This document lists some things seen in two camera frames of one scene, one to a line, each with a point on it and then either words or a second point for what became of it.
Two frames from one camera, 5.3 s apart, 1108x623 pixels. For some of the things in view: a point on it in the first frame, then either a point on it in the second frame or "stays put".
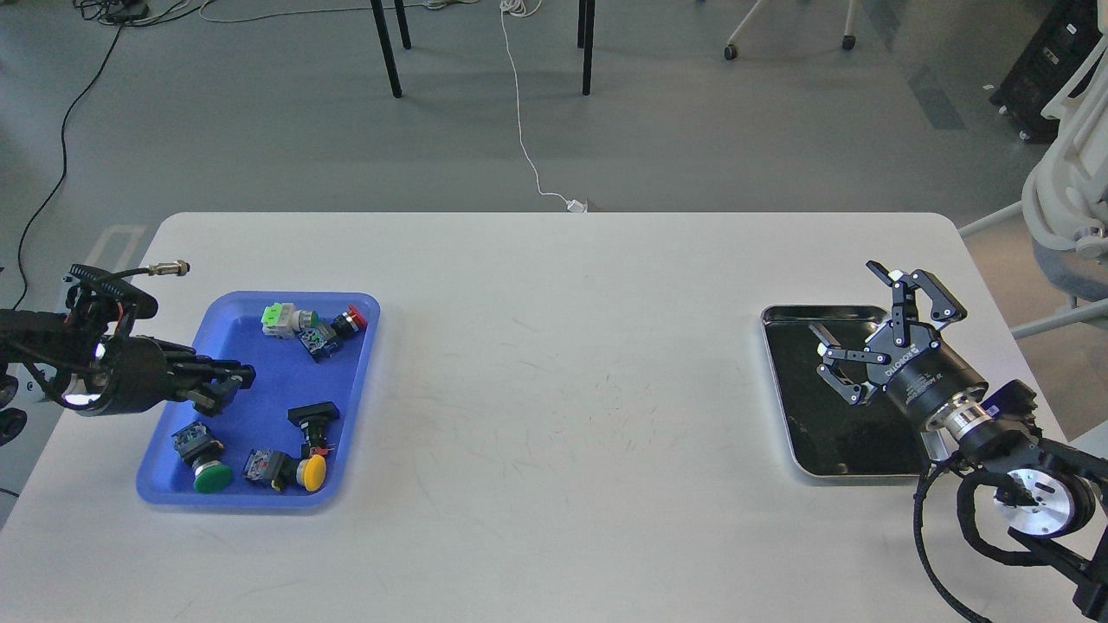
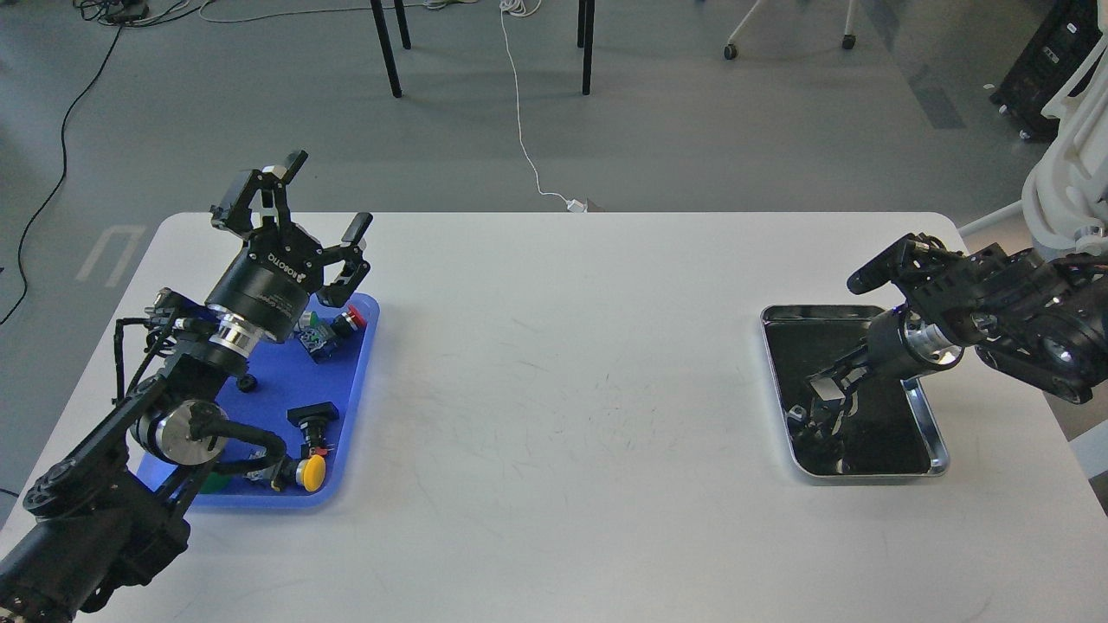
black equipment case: [1065, 35] stays put
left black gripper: [151, 371] -> [265, 292]
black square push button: [312, 418] stays put
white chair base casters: [731, 50] stays put
